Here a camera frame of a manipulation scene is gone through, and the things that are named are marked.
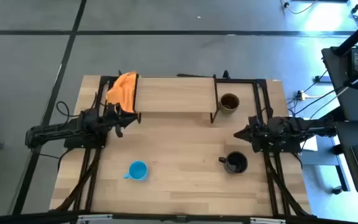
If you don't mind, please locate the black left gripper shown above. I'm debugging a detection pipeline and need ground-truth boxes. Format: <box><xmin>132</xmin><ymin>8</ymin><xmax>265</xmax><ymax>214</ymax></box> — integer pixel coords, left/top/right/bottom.
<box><xmin>104</xmin><ymin>103</ymin><xmax>139</xmax><ymax>138</ymax></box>

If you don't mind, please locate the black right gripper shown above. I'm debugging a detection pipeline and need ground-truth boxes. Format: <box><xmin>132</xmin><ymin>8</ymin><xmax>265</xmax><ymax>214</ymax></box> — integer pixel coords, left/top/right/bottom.
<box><xmin>233</xmin><ymin>115</ymin><xmax>273</xmax><ymax>153</ymax></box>

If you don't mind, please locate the orange microfibre cloth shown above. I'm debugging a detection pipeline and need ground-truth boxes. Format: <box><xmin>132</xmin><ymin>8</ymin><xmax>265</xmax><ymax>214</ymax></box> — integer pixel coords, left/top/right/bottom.
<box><xmin>105</xmin><ymin>71</ymin><xmax>139</xmax><ymax>114</ymax></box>

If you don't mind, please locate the black ceramic mug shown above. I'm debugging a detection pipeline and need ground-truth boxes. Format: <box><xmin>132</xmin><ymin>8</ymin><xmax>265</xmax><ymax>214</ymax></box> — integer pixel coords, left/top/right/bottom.
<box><xmin>218</xmin><ymin>151</ymin><xmax>249</xmax><ymax>175</ymax></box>

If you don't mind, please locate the olive brown ceramic mug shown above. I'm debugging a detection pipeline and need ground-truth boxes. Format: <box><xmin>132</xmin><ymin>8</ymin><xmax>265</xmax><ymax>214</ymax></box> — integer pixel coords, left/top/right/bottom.
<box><xmin>218</xmin><ymin>92</ymin><xmax>241</xmax><ymax>114</ymax></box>

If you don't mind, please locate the wooden shelf with black legs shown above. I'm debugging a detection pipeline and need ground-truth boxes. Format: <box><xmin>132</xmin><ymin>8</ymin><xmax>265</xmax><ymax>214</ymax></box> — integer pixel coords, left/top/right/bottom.
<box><xmin>134</xmin><ymin>76</ymin><xmax>222</xmax><ymax>124</ymax></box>

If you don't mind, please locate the small blue mug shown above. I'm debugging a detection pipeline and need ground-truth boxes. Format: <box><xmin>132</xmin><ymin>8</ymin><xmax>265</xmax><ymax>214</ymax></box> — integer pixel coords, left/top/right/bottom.
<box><xmin>122</xmin><ymin>160</ymin><xmax>149</xmax><ymax>182</ymax></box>

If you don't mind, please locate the dark grey keyboard desk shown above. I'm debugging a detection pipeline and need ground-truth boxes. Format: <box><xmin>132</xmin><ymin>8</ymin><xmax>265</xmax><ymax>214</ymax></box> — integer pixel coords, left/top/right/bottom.
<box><xmin>334</xmin><ymin>120</ymin><xmax>358</xmax><ymax>196</ymax></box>

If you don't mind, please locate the dark grey cart top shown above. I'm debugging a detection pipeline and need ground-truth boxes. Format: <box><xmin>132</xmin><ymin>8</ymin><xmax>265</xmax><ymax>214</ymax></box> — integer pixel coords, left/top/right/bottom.
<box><xmin>321</xmin><ymin>46</ymin><xmax>358</xmax><ymax>122</ymax></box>

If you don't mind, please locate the black diagonal pole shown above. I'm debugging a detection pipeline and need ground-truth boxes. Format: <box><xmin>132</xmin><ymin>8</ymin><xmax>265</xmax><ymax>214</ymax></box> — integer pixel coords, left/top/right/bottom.
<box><xmin>334</xmin><ymin>11</ymin><xmax>358</xmax><ymax>57</ymax></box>

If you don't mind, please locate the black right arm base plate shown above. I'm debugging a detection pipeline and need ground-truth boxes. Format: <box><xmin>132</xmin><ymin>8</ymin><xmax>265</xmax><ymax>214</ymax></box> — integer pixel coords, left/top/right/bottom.
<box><xmin>258</xmin><ymin>141</ymin><xmax>303</xmax><ymax>154</ymax></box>

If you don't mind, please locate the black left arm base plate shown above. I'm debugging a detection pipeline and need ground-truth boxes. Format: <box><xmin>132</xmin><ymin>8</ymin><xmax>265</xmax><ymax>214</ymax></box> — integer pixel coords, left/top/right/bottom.
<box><xmin>63</xmin><ymin>136</ymin><xmax>108</xmax><ymax>149</ymax></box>

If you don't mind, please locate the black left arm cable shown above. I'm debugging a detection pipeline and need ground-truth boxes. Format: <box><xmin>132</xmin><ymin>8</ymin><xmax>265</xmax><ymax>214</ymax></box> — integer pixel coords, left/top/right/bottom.
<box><xmin>55</xmin><ymin>100</ymin><xmax>85</xmax><ymax>119</ymax></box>

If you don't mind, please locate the white power cable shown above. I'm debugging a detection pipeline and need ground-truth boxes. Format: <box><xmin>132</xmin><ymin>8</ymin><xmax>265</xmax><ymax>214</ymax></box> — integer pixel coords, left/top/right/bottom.
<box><xmin>305</xmin><ymin>92</ymin><xmax>331</xmax><ymax>99</ymax></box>

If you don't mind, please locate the silver rail bracket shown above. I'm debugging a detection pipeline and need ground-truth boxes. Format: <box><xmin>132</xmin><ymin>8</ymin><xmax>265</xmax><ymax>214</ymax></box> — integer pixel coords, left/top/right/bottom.
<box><xmin>77</xmin><ymin>213</ymin><xmax>114</xmax><ymax>224</ymax></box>
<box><xmin>249</xmin><ymin>217</ymin><xmax>287</xmax><ymax>224</ymax></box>

